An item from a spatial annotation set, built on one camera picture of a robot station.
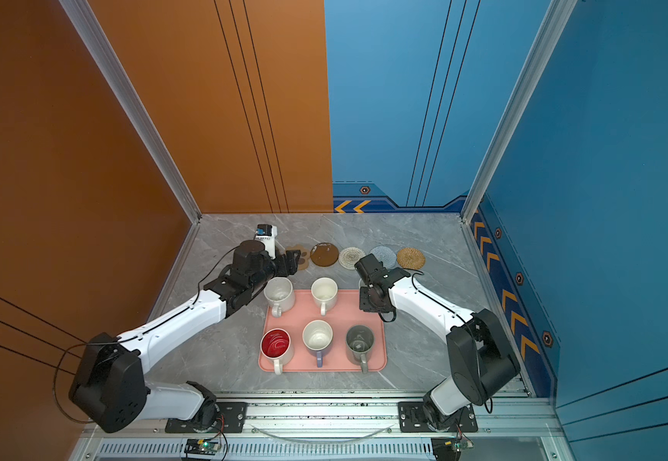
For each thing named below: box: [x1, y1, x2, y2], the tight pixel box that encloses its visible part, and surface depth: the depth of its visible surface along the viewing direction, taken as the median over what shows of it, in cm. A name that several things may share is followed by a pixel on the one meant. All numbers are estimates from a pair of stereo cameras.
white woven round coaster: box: [337, 246, 366, 270], surface depth 108 cm
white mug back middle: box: [310, 276, 339, 316], surface depth 91 cm
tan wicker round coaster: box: [397, 246, 427, 270], surface depth 108 cm
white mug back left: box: [263, 276, 296, 318], surface depth 87 cm
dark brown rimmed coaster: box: [310, 242, 339, 267], surface depth 108 cm
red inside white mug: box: [260, 327, 294, 376], surface depth 81 cm
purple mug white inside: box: [302, 319, 334, 368], surface depth 83 cm
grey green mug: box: [345, 324, 376, 375], surface depth 78 cm
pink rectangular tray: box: [261, 289, 388, 373], surface depth 85 cm
